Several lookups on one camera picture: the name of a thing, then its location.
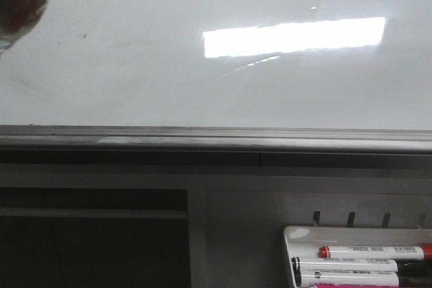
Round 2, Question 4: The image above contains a white marker tray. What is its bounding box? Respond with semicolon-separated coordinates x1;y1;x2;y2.
283;225;431;287

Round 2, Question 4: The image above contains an upper black capped marker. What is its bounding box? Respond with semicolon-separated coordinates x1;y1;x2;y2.
291;257;431;273

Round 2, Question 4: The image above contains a black capped marker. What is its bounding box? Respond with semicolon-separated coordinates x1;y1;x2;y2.
294;270;431;287
291;257;431;273

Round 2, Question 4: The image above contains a dark metal hook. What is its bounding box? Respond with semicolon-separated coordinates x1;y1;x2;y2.
313;211;321;227
381;212;391;229
346;212;356;227

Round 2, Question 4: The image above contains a white whiteboard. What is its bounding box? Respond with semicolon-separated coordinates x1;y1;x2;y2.
1;0;431;130

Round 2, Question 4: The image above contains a pink marker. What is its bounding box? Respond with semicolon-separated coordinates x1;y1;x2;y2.
310;285;414;288

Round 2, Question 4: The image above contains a grey whiteboard ledge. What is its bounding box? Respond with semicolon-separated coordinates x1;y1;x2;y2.
1;125;431;156

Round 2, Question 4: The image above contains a red capped marker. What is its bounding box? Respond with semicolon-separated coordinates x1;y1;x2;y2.
318;244;431;260

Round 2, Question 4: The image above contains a lower black capped marker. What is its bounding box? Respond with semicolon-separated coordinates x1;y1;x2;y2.
294;270;431;287

